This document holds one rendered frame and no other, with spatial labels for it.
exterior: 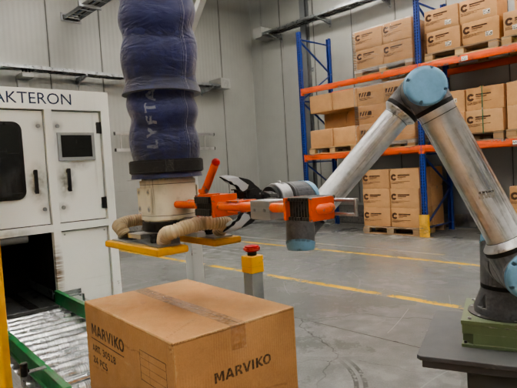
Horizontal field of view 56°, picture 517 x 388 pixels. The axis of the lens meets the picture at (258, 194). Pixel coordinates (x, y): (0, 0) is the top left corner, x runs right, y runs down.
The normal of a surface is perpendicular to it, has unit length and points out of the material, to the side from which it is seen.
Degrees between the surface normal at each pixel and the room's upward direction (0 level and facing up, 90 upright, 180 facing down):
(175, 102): 69
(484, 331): 90
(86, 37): 90
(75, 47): 90
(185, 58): 96
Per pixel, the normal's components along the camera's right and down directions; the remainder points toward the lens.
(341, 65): -0.72, 0.07
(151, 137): 0.00, -0.18
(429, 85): -0.23, -0.04
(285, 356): 0.63, 0.00
